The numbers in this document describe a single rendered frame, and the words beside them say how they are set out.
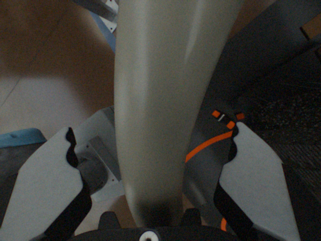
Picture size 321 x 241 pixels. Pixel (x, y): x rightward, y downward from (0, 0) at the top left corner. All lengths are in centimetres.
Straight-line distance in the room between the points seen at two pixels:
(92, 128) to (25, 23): 195
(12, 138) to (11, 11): 224
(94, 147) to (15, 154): 24
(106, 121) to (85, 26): 134
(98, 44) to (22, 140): 134
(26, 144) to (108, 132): 26
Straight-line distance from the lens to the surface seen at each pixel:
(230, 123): 131
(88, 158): 65
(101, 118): 62
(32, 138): 52
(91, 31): 177
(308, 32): 141
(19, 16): 253
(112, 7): 164
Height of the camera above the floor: 129
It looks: 64 degrees down
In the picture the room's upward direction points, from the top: 134 degrees counter-clockwise
